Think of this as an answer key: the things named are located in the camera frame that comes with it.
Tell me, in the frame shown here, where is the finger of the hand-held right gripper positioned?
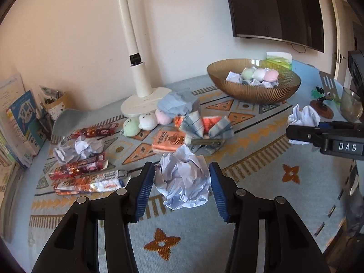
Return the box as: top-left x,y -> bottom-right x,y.
317,121 -> 362,133
286,124 -> 324,146

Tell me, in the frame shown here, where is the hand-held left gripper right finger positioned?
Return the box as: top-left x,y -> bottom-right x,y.
209,162 -> 332,273

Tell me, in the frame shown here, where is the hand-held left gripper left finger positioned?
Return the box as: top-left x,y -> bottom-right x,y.
31,162 -> 155,273

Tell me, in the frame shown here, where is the red and white long box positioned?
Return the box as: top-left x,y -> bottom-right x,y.
54,169 -> 129,195

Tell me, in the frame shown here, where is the grey plaid cloth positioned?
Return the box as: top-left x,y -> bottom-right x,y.
180,111 -> 235,154

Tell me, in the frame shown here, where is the brown ribbed bowl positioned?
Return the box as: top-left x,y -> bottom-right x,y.
207,58 -> 301,105

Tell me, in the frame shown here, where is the pink round plush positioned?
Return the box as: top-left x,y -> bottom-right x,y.
155,109 -> 174,125
264,68 -> 280,82

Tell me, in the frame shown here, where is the orange packet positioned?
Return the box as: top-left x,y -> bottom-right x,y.
173,115 -> 228,132

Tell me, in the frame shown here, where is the figurine on brown round base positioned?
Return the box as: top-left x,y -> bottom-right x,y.
310,87 -> 335,119

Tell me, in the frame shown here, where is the clear glass cup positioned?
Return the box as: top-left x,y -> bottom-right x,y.
340,88 -> 363,122

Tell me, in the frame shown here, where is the grey slotted metal stand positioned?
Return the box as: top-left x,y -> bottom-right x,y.
319,71 -> 341,99

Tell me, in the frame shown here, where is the patterned woven table mat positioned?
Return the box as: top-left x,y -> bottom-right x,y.
28,75 -> 353,273

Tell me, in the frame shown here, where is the metal clip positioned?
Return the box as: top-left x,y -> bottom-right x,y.
190,138 -> 223,147

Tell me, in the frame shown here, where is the green and white tissue pack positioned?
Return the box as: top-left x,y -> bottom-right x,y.
266,52 -> 293,70

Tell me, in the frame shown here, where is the white door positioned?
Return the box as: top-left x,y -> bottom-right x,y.
327,0 -> 364,88

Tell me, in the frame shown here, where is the black mesh pen holder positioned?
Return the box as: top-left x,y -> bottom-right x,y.
37,110 -> 56,142

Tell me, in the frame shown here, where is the white desk lamp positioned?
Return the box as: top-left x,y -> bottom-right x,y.
113,0 -> 173,119

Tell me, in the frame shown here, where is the teal bookend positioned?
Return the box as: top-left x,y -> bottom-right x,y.
28,118 -> 48,154

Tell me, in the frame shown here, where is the brown stationery box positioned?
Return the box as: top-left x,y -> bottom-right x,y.
43,91 -> 69,120

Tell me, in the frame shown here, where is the stack of flat booklets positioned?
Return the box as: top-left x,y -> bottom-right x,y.
0,162 -> 27,242

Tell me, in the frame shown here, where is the printed card sheet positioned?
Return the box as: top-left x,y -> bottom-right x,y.
40,85 -> 61,101

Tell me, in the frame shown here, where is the row of upright books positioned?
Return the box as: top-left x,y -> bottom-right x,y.
0,73 -> 47,169

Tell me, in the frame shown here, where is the black wall television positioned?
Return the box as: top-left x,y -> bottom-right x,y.
222,0 -> 325,53

